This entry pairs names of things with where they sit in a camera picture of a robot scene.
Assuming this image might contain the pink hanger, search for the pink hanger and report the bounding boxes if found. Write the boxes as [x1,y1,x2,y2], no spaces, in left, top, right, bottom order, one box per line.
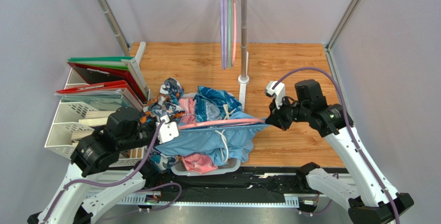
[230,0,237,67]
[178,118,266,130]

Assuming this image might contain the light blue shorts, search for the light blue shorts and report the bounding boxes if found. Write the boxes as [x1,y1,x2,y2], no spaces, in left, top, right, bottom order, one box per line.
[155,111,269,166]

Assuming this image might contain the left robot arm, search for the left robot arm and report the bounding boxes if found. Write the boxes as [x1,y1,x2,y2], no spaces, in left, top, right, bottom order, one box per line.
[27,107,165,223]

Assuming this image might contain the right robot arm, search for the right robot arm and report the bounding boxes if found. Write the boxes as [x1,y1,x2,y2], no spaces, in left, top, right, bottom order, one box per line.
[265,79,414,223]

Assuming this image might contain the colorful patterned shorts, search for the colorful patterned shorts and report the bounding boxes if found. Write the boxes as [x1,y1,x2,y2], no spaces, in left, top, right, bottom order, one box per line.
[141,78,185,172]

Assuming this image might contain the dark blue patterned shorts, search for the dark blue patterned shorts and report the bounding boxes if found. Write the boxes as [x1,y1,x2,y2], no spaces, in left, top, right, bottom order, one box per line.
[193,86,242,123]

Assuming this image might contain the purple hanger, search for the purple hanger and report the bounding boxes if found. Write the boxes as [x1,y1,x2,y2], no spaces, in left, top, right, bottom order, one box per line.
[222,0,228,69]
[219,0,226,69]

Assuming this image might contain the metal clothes rack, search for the metal clothes rack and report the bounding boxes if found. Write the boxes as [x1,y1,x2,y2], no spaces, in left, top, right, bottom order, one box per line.
[97,0,250,108]

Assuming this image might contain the books in organizer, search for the books in organizer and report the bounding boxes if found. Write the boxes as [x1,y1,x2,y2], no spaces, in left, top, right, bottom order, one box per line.
[71,111,142,159]

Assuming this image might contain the white laundry basket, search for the white laundry basket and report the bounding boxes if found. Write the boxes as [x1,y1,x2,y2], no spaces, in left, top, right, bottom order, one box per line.
[170,92,242,177]

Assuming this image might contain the pink garment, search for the pink garment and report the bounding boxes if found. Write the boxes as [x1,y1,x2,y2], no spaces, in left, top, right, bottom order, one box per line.
[182,154,218,174]

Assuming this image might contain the red folder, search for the red folder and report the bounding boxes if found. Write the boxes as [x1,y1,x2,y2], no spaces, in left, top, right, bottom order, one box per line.
[67,62,148,102]

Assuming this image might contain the white file organizer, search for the white file organizer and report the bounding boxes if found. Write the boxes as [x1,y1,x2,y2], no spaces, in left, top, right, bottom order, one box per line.
[45,56,152,158]

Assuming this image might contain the green folder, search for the green folder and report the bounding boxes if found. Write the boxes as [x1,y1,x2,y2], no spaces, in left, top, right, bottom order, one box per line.
[67,56,139,70]

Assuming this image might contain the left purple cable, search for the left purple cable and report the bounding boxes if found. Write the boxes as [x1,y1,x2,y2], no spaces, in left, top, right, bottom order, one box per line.
[40,120,166,224]

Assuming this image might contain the purple cable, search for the purple cable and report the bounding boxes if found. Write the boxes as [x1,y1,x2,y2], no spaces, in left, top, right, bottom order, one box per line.
[40,120,166,224]
[272,66,402,224]

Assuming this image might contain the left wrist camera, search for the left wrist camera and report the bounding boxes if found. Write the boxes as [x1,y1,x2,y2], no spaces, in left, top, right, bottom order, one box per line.
[156,114,179,144]

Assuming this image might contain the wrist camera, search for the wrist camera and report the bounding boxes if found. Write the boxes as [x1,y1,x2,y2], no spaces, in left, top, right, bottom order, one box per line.
[264,81,286,109]
[156,114,179,144]

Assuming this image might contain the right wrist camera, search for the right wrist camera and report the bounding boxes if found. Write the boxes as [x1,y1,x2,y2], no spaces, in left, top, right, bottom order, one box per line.
[264,81,286,109]

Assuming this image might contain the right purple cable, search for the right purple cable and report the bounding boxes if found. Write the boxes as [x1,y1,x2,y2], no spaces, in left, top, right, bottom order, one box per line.
[272,66,402,224]

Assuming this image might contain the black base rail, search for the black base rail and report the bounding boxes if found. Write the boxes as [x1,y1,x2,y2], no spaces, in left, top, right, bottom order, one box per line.
[82,164,345,214]

